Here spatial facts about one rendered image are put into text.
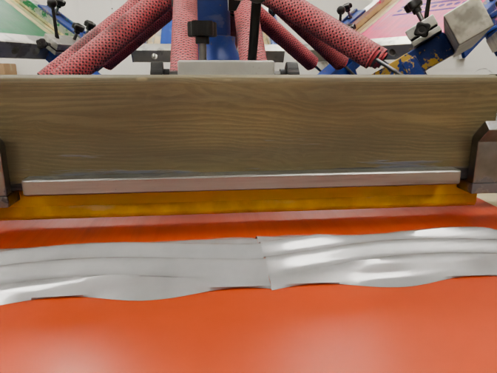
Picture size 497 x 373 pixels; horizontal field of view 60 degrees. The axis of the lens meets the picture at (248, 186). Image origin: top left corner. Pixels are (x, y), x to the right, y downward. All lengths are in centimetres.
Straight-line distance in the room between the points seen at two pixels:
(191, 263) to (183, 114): 10
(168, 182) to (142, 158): 3
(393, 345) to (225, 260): 10
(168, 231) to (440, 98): 21
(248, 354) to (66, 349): 7
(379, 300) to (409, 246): 6
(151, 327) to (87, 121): 15
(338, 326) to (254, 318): 4
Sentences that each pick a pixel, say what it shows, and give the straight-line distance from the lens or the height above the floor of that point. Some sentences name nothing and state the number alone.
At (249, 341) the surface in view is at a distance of 19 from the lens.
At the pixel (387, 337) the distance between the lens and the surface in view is 20.
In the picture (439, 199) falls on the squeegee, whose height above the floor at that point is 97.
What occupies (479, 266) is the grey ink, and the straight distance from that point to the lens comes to 27.
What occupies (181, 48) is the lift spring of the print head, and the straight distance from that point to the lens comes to 80.
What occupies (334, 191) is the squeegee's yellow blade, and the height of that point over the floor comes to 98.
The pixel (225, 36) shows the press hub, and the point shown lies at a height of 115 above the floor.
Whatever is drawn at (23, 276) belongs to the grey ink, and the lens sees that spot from 26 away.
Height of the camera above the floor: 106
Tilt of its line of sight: 15 degrees down
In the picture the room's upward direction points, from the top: straight up
